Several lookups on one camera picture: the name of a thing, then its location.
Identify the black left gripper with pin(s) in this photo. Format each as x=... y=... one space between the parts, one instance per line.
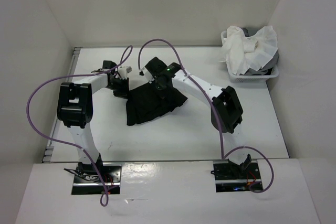
x=124 y=93

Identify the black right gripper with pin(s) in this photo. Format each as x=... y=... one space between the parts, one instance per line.
x=163 y=94

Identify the black pleated skirt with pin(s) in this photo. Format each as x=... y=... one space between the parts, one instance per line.
x=146 y=103

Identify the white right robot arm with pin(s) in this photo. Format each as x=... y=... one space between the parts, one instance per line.
x=226 y=109

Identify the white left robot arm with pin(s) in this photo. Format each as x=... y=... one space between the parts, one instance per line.
x=75 y=110

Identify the white plastic laundry basket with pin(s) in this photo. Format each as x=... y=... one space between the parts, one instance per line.
x=252 y=77

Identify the white crumpled cloth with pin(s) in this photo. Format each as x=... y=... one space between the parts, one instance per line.
x=249 y=49

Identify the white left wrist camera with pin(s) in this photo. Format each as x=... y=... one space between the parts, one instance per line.
x=123 y=72

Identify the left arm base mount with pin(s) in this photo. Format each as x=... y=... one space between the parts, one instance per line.
x=87 y=182

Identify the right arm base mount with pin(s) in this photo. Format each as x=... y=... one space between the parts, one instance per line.
x=228 y=177

